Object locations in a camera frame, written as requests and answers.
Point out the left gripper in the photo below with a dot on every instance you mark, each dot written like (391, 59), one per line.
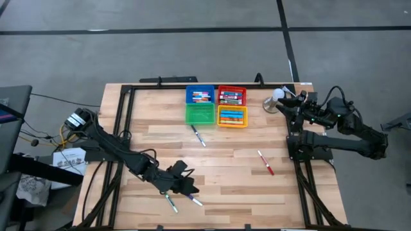
(165, 178)

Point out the black floor bar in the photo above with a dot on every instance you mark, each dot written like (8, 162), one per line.
(48, 173)

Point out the orange highlighter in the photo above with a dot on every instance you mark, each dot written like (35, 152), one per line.
(232, 119)

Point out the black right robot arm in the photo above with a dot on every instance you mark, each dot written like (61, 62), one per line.
(340, 144)

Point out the blue plastic basket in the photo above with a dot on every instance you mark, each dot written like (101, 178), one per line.
(189, 88)

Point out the grey chair base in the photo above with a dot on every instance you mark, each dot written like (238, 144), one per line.
(401, 121)

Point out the turquoise Sharpie highlighter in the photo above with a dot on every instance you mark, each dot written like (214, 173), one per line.
(232, 112)
(232, 115)

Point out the thin green marker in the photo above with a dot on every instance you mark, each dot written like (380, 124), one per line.
(171, 202)

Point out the orange white marker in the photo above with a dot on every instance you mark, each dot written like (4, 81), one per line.
(201, 99)

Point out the black power strip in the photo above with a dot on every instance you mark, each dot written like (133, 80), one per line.
(173, 79)

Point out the light blue Expo marker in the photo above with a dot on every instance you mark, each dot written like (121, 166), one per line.
(231, 93)

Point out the brass lamp with white bulb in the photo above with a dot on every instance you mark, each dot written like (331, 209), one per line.
(277, 93)

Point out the thin dark blue marker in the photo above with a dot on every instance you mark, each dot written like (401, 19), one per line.
(198, 135)

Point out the yellow plastic basket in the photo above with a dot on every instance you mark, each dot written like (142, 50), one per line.
(232, 126)

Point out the patterned grey cloth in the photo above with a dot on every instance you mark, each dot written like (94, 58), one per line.
(32, 191)

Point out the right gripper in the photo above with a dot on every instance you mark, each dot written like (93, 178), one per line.
(309, 107)

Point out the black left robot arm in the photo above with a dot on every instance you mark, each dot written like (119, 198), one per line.
(109, 144)

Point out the yellow-green Sharpie highlighter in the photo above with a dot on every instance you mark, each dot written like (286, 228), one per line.
(232, 122)

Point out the dark green Expo marker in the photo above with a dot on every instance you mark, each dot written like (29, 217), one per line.
(231, 102)

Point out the maroon Expo marker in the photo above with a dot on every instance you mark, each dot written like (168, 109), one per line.
(231, 96)

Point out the white printed paper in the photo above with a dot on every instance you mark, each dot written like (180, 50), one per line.
(69, 163)

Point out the red plastic basket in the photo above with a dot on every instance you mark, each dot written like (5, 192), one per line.
(231, 88)

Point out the purple white marker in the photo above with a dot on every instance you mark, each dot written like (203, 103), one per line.
(196, 201)

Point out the thin red marker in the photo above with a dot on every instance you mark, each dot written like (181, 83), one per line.
(266, 163)

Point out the dark grey side desk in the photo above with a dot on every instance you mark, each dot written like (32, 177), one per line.
(11, 144)

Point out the dark blue Expo marker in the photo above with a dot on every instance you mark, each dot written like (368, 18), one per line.
(231, 99)

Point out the green plastic basket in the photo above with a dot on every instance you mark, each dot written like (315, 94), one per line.
(199, 114)

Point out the black table clamp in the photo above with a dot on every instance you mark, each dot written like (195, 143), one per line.
(159, 228)
(247, 227)

